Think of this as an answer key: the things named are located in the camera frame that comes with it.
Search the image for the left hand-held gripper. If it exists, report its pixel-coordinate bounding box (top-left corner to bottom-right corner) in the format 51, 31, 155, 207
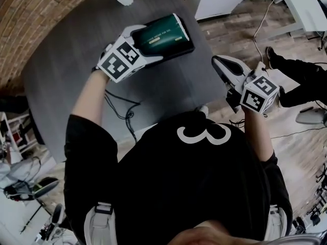
97, 24, 165, 84

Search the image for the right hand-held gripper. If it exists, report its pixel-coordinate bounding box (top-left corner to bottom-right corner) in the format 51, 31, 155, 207
211, 55, 280, 115

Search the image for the green box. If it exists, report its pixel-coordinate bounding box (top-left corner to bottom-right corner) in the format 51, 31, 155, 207
132, 13, 190, 57

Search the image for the person's left forearm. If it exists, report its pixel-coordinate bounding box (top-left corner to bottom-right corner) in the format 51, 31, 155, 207
71, 70, 113, 128

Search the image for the person's right forearm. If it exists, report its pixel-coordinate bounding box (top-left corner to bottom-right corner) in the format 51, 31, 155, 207
242, 108, 275, 163

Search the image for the person's grey shoe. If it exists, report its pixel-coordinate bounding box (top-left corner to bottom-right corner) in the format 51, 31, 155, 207
195, 105, 209, 117

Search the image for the white desk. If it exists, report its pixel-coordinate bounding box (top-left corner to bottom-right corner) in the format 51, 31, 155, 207
195, 0, 327, 33

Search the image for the grey floor lamp base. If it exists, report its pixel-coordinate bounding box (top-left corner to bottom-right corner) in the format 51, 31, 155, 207
295, 106, 327, 125

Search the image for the person's black shirt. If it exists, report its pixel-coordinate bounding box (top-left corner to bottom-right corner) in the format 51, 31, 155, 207
63, 111, 293, 242

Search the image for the white shelf rack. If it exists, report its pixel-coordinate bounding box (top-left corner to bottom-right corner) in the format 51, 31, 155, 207
0, 110, 39, 158

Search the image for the white floor cable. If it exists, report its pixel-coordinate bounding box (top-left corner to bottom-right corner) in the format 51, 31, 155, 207
253, 0, 278, 64

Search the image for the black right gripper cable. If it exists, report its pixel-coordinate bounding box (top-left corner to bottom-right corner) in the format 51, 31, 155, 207
229, 118, 246, 130

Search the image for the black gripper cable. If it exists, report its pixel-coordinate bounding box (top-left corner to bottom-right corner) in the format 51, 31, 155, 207
229, 118, 246, 130
104, 89, 142, 143

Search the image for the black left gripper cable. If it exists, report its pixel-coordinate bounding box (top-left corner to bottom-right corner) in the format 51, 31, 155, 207
104, 89, 142, 143

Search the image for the grey shoulder strap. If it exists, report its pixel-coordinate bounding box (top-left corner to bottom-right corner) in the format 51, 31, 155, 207
265, 204, 289, 241
83, 201, 119, 245

